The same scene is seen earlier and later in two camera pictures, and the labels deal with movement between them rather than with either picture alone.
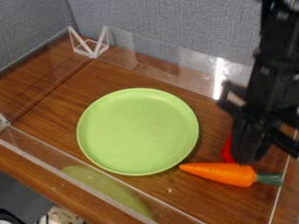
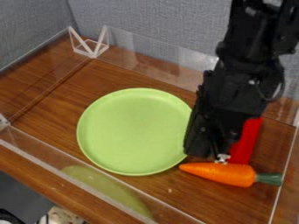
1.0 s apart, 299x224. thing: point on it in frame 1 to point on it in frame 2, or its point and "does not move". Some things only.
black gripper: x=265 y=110 to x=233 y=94
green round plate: x=136 y=131 does not move
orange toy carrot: x=228 y=174 does not move
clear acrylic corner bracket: x=88 y=46 does not move
